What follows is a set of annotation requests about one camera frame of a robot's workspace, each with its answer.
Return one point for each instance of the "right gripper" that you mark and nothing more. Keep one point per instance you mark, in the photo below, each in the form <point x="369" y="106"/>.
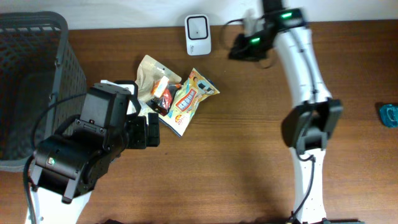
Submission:
<point x="244" y="53"/>

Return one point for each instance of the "yellow snack bag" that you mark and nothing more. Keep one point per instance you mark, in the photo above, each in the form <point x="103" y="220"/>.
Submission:
<point x="186" y="101"/>

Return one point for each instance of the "white barcode scanner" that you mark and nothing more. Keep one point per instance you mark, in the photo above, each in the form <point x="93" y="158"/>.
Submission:
<point x="198" y="34"/>

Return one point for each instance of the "beige kraft pouch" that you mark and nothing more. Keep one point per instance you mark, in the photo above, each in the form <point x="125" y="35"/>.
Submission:
<point x="148" y="73"/>

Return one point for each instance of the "teal mouthwash bottle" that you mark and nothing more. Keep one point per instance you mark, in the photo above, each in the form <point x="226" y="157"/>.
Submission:
<point x="388" y="114"/>

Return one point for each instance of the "grey plastic mesh basket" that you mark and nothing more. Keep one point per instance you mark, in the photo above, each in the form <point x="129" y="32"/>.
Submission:
<point x="41" y="82"/>

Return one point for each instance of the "small orange packet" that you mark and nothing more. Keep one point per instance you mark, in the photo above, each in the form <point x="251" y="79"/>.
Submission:
<point x="159" y="87"/>

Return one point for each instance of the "dark red black packet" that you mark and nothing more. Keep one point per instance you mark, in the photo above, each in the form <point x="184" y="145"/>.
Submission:
<point x="163" y="104"/>

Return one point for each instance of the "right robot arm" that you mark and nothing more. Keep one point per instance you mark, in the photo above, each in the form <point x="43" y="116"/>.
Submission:
<point x="310" y="124"/>

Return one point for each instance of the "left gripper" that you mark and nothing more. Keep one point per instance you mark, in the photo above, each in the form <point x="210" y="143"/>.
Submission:
<point x="140" y="126"/>

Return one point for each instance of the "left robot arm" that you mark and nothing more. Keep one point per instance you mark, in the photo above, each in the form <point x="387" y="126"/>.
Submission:
<point x="62" y="172"/>

